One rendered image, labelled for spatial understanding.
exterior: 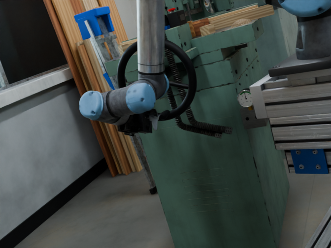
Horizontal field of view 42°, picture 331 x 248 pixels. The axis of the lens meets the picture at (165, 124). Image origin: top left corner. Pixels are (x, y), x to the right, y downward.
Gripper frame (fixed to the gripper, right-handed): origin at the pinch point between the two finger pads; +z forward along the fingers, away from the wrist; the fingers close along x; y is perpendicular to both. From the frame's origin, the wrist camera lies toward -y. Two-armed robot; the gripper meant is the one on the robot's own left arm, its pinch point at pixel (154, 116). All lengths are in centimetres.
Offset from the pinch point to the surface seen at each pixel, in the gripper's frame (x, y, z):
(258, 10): 33, -39, 26
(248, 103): 26.3, -3.3, 19.7
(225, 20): 20, -38, 25
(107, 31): -71, -78, 76
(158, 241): -39, 45, 63
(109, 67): -25.4, -26.6, 11.1
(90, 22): -72, -78, 61
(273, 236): 20, 44, 52
